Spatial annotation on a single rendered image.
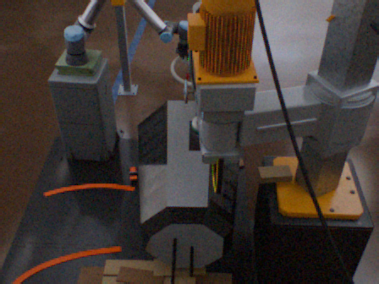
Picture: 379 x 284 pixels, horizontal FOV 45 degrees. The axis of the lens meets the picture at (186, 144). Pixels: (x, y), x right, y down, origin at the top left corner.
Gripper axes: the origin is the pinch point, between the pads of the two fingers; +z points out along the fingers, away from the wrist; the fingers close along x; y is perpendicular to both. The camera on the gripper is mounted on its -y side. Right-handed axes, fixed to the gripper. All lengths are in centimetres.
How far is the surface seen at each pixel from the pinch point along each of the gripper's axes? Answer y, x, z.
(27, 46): 54, -252, 113
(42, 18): 6, -317, 120
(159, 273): 111, 129, 47
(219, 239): 82, 149, 5
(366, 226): 12, 196, -9
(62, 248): 149, 57, 79
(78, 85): 86, -25, 7
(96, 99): 77, -15, 18
